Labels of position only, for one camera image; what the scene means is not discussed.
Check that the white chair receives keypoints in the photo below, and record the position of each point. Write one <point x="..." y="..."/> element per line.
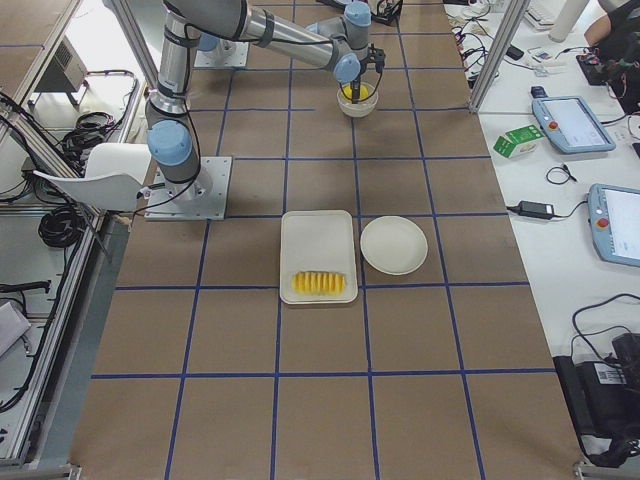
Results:
<point x="114" y="174"/>

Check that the sliced yellow bread toy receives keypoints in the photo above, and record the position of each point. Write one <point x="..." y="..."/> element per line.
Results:
<point x="319" y="283"/>

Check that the yellow lemon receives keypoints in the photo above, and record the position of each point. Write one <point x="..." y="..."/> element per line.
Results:
<point x="345" y="90"/>

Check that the white ceramic bowl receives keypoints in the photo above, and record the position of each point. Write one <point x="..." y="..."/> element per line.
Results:
<point x="359" y="109"/>

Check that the white rectangular tray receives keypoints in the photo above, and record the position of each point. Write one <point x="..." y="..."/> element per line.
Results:
<point x="319" y="240"/>

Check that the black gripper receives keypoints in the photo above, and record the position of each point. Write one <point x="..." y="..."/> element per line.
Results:
<point x="354" y="91"/>

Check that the aluminium frame post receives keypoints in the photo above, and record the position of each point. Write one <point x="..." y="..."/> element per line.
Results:
<point x="500" y="44"/>

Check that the black power adapter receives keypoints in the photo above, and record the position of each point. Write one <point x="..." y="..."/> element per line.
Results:
<point x="536" y="210"/>

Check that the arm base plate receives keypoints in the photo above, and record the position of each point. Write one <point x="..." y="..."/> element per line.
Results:
<point x="205" y="199"/>
<point x="224" y="55"/>

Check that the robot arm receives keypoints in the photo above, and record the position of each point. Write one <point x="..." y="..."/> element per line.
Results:
<point x="218" y="35"/>

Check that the white round plate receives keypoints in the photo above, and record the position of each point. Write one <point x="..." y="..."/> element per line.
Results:
<point x="394" y="245"/>

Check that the green white carton box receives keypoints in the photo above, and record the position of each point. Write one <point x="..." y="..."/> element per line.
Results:
<point x="518" y="142"/>

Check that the blue teach pendant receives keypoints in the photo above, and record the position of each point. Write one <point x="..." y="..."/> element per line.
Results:
<point x="614" y="223"/>
<point x="570" y="125"/>

